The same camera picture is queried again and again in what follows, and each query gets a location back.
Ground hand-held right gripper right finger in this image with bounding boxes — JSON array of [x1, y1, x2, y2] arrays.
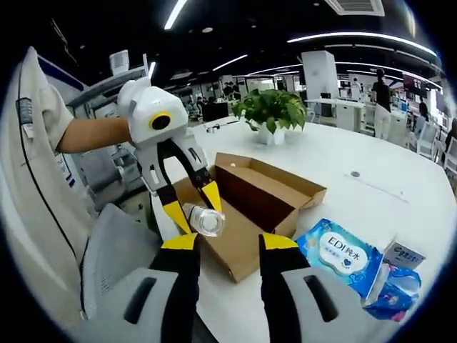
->
[[258, 232, 379, 343]]

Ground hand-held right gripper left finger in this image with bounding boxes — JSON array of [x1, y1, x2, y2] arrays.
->
[[73, 234, 201, 343]]

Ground clear plastic bottle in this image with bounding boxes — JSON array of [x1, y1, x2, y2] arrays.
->
[[181, 202, 226, 237]]

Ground blue wet wipes pack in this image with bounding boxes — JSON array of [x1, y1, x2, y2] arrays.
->
[[296, 218, 385, 299]]

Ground brown cardboard shoe box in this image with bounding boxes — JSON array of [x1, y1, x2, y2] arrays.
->
[[166, 152, 328, 284]]

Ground blue floral soft item packet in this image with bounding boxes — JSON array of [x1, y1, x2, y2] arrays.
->
[[362, 262, 422, 322]]

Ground white ribbed box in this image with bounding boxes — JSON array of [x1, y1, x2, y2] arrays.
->
[[109, 50, 129, 75]]

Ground small black white device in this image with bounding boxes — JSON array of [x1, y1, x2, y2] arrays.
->
[[205, 119, 240, 133]]

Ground grey metal storage shelf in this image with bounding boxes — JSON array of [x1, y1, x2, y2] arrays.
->
[[67, 53, 158, 121]]

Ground grey mesh office chair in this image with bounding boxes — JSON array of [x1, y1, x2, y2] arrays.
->
[[79, 202, 265, 343]]

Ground green plant in white pot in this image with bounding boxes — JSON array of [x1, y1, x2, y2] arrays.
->
[[231, 88, 308, 146]]

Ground person's beige shirt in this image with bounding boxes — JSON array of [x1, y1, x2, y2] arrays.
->
[[0, 46, 96, 321]]

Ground white table socket strip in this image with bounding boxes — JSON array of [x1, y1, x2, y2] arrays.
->
[[344, 170, 410, 204]]

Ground white office desk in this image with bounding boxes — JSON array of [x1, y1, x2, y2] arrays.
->
[[305, 98, 366, 131]]

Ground white square pillar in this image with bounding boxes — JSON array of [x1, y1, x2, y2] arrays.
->
[[301, 50, 339, 101]]

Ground white office chair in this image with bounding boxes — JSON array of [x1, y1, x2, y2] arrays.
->
[[416, 123, 441, 160], [442, 137, 457, 173]]

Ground ceiling air conditioner vent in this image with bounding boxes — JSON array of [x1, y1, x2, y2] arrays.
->
[[324, 0, 386, 17]]

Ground blue white wall poster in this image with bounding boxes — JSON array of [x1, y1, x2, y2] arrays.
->
[[53, 151, 78, 189]]

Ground black cable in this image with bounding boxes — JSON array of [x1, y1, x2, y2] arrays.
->
[[16, 99, 89, 321]]

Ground dark wall display screen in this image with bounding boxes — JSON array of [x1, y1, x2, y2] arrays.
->
[[402, 73, 424, 96]]

